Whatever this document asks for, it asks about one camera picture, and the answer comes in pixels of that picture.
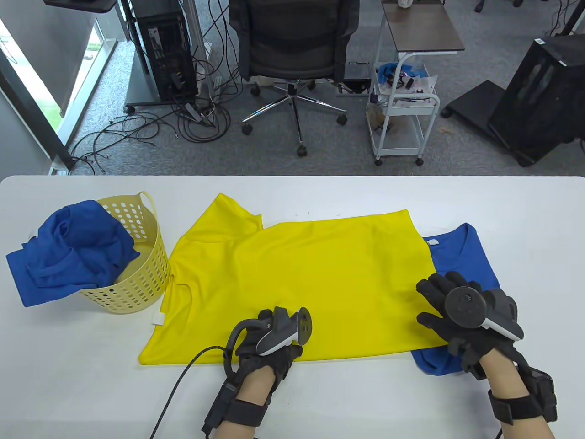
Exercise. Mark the person's right hand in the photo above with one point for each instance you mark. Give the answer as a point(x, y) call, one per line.
point(432, 320)

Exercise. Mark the person's left hand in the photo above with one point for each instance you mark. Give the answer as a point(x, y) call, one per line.
point(274, 366)

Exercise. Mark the grey handheld controller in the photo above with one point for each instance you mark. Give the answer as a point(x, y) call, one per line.
point(304, 324)
point(464, 306)

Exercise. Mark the blue t-shirt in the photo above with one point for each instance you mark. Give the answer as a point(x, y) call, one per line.
point(461, 256)
point(68, 247)

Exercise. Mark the yellow t-shirt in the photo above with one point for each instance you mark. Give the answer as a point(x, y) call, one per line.
point(297, 274)

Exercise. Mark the person's left forearm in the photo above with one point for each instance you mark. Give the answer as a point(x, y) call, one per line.
point(247, 407)

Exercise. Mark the yellow perforated laundry basket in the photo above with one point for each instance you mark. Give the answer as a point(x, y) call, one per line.
point(146, 283)

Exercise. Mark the white rolling utility cart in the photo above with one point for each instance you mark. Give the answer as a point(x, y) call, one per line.
point(397, 152)

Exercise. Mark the brown bag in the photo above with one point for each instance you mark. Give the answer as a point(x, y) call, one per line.
point(377, 116)

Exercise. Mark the black wheeled platform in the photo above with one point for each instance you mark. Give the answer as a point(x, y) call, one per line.
point(475, 100)

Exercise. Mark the clear bag of papers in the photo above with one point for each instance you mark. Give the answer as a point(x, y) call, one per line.
point(422, 84)

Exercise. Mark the black computer case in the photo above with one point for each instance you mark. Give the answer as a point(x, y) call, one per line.
point(539, 105)

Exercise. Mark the blue cloth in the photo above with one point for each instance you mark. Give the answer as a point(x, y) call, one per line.
point(388, 71)

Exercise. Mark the black floor box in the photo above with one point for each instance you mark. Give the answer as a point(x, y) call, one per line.
point(356, 73)

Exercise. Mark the grey power strip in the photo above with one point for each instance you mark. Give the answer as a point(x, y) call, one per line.
point(193, 112)

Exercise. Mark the brown top side table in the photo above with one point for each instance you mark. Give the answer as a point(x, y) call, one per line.
point(420, 27)

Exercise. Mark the black mesh office chair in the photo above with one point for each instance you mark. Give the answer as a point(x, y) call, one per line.
point(292, 50)

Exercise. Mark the grey rolling desk base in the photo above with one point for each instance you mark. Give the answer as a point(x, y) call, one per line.
point(141, 87)

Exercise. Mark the black chair base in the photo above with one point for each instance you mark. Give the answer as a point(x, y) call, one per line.
point(479, 6)

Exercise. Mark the white crumpled object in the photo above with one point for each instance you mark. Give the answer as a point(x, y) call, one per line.
point(404, 3)

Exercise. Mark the black computer tower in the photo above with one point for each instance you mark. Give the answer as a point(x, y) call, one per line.
point(167, 55)

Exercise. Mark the black stand pole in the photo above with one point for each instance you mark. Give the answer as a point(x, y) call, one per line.
point(573, 18)

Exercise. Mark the black desk top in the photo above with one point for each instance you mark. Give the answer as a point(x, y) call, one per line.
point(77, 3)

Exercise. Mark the black window frame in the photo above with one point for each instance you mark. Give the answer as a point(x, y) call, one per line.
point(32, 116)

